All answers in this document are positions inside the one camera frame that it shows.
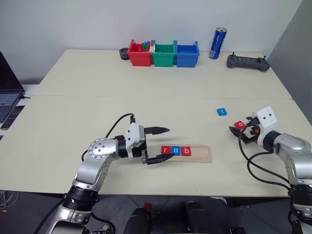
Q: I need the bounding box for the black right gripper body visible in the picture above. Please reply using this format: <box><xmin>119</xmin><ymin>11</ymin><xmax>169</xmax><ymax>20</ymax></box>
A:
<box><xmin>240</xmin><ymin>117</ymin><xmax>260</xmax><ymax>145</ymax></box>

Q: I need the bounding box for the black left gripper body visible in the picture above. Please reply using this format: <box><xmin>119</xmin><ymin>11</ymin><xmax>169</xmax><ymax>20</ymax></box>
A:
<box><xmin>141</xmin><ymin>135</ymin><xmax>149</xmax><ymax>165</ymax></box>

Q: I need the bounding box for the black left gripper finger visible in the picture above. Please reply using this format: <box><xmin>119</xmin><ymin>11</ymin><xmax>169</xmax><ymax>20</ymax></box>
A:
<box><xmin>143</xmin><ymin>126</ymin><xmax>171</xmax><ymax>136</ymax></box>
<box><xmin>146</xmin><ymin>154</ymin><xmax>175</xmax><ymax>166</ymax></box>

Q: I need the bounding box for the wooden letter tray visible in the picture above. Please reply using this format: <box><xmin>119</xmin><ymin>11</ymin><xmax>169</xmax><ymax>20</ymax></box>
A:
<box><xmin>159</xmin><ymin>144</ymin><xmax>213</xmax><ymax>164</ymax></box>

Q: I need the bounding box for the dark grey remote controller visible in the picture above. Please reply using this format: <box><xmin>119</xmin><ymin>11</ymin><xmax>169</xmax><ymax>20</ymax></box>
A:
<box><xmin>226</xmin><ymin>52</ymin><xmax>271</xmax><ymax>73</ymax></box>

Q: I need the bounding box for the dark rounded shape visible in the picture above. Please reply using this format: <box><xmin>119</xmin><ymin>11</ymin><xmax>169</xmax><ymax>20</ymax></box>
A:
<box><xmin>123</xmin><ymin>206</ymin><xmax>152</xmax><ymax>234</ymax></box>
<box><xmin>184</xmin><ymin>200</ymin><xmax>221</xmax><ymax>234</ymax></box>

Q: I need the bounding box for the green plastic bin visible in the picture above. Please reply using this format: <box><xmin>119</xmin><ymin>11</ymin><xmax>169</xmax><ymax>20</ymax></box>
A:
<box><xmin>152</xmin><ymin>40</ymin><xmax>177</xmax><ymax>67</ymax></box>

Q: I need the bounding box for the red plastic bin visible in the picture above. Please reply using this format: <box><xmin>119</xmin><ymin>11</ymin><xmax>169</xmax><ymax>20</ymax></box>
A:
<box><xmin>128</xmin><ymin>39</ymin><xmax>154</xmax><ymax>67</ymax></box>

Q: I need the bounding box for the blue plastic bin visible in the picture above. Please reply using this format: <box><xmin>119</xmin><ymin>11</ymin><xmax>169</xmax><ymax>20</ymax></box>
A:
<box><xmin>175</xmin><ymin>40</ymin><xmax>200</xmax><ymax>68</ymax></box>

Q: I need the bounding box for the blue drink can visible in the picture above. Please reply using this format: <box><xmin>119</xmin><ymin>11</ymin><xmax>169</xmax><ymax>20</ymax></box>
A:
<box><xmin>208</xmin><ymin>27</ymin><xmax>228</xmax><ymax>60</ymax></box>

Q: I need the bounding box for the blue bricks pile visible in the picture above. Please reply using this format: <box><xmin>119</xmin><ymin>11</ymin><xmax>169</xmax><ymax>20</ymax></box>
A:
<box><xmin>177</xmin><ymin>46</ymin><xmax>196</xmax><ymax>55</ymax></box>

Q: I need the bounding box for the dark laptop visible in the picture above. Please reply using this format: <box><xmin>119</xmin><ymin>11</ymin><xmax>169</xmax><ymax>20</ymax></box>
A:
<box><xmin>0</xmin><ymin>51</ymin><xmax>26</xmax><ymax>124</ymax></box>

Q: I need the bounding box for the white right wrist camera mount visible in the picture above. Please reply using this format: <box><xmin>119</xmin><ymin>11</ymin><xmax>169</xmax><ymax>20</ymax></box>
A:
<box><xmin>252</xmin><ymin>106</ymin><xmax>279</xmax><ymax>145</ymax></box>

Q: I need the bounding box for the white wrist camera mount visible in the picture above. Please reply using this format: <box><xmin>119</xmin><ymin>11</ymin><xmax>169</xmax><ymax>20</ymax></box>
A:
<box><xmin>124</xmin><ymin>123</ymin><xmax>147</xmax><ymax>160</ymax></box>
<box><xmin>252</xmin><ymin>106</ymin><xmax>279</xmax><ymax>145</ymax></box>

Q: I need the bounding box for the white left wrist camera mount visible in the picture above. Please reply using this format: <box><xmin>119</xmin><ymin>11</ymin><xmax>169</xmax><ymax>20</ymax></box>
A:
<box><xmin>124</xmin><ymin>123</ymin><xmax>147</xmax><ymax>160</ymax></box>

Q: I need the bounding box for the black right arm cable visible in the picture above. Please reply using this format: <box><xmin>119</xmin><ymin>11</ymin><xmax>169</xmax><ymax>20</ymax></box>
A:
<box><xmin>238</xmin><ymin>131</ymin><xmax>293</xmax><ymax>194</ymax></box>

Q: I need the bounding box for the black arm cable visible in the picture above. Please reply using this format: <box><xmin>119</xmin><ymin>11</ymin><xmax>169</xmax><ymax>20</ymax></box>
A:
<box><xmin>238</xmin><ymin>131</ymin><xmax>293</xmax><ymax>194</ymax></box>
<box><xmin>81</xmin><ymin>113</ymin><xmax>137</xmax><ymax>162</ymax></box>

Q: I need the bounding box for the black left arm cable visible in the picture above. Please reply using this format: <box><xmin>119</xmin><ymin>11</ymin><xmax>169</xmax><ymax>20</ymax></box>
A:
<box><xmin>81</xmin><ymin>113</ymin><xmax>137</xmax><ymax>162</ymax></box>

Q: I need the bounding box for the white cable bundle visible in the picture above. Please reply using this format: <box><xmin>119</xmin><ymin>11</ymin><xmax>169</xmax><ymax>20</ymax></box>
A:
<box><xmin>0</xmin><ymin>189</ymin><xmax>20</xmax><ymax>213</ymax></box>

